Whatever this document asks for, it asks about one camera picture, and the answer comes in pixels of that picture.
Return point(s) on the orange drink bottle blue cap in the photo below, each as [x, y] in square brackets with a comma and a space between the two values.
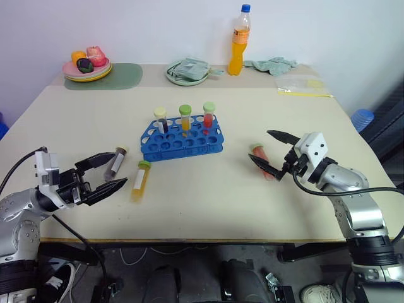
[237, 53]

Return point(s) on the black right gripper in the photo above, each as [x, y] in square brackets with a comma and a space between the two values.
[296, 164]

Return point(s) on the yellow plate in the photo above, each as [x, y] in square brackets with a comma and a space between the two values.
[94, 79]

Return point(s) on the red liquid tube green cap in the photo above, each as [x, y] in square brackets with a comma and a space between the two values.
[209, 110]

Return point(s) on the black sneaker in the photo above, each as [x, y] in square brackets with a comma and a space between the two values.
[60, 281]

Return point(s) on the orange toy fruit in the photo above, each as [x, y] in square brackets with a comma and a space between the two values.
[77, 56]

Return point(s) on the white sneaker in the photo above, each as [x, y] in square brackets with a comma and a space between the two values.
[318, 293]

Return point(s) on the dark purple toy fruit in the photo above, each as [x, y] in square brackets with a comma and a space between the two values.
[85, 65]

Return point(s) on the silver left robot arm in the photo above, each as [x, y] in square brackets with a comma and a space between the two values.
[14, 208]

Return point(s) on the pale green crumpled cloth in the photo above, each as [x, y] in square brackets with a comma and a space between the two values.
[274, 65]

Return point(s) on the orange liquid tube green cap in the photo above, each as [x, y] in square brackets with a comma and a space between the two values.
[185, 113]

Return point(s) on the clear plastic zip bag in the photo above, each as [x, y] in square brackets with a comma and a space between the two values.
[296, 83]

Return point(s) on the green plate under pink plate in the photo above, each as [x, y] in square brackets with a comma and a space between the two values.
[102, 73]

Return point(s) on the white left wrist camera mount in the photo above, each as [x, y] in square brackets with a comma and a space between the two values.
[47, 176]

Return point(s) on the dark liquid tube yellow cap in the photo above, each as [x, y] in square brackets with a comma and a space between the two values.
[160, 115]

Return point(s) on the pink liquid tube green cap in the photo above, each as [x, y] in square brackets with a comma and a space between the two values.
[262, 151]

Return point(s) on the blue stacked stools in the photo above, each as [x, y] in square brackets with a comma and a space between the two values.
[363, 120]

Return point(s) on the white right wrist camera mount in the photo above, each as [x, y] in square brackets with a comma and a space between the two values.
[312, 148]

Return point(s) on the dark rounded shape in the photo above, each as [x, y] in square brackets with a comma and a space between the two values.
[236, 279]

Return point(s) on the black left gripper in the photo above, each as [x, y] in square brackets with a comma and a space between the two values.
[71, 187]

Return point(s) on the pale green folded cloth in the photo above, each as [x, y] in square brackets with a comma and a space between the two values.
[192, 69]

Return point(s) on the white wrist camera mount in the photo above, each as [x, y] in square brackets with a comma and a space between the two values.
[312, 148]
[47, 176]

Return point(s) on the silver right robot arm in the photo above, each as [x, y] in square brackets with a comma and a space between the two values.
[356, 192]

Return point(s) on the black ribbed case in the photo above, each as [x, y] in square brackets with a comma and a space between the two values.
[389, 126]

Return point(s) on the purple liquid tube tan cap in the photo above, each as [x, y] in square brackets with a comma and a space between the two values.
[117, 161]

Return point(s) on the pink toy fruit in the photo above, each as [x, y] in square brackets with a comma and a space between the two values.
[96, 57]

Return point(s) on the pale green plate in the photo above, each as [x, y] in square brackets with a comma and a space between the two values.
[186, 82]

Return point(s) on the green placemat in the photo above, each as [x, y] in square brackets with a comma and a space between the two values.
[126, 79]

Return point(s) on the yellow liquid tube green cap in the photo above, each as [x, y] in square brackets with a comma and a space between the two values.
[140, 183]

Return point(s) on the blue test tube rack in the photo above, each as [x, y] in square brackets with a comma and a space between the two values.
[176, 148]

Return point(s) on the metal caster wheel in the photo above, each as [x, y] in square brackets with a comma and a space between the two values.
[105, 290]
[277, 288]

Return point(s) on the blue plastic object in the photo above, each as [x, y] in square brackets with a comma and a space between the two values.
[2, 126]

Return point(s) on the black table frame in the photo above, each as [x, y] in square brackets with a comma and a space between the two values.
[189, 245]

